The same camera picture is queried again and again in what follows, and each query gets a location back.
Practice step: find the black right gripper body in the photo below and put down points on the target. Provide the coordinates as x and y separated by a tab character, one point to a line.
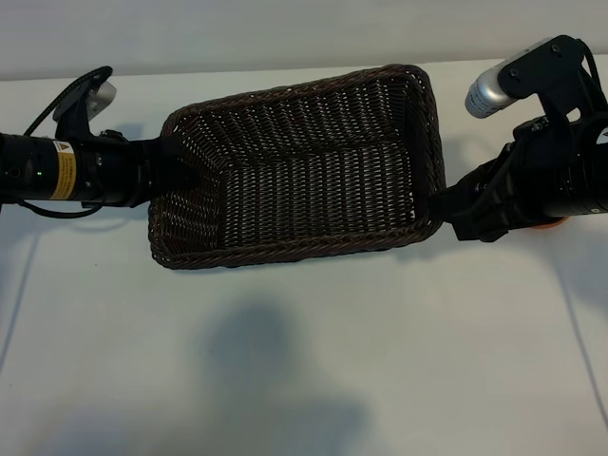
537	180

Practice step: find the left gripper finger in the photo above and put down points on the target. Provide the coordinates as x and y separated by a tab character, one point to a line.
173	173

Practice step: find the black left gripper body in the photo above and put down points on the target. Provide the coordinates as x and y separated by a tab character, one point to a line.
114	171

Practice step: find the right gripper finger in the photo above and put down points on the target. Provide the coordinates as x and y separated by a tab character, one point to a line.
458	202
480	225

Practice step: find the orange fruit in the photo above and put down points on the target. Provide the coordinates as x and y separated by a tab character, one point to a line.
550	223

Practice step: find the dark brown wicker basket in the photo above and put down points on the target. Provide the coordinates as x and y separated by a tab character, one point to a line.
309	199

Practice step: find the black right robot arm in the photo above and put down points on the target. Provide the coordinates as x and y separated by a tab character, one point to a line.
591	180

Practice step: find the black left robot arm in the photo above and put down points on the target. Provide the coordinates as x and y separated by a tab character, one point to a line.
28	166

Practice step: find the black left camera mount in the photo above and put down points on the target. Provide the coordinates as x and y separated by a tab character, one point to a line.
78	114

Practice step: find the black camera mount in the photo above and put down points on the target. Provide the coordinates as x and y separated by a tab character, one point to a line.
546	66
78	114

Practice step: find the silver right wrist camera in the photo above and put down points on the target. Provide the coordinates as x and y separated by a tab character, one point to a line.
487	95

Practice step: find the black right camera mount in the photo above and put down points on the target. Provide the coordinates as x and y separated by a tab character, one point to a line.
546	66

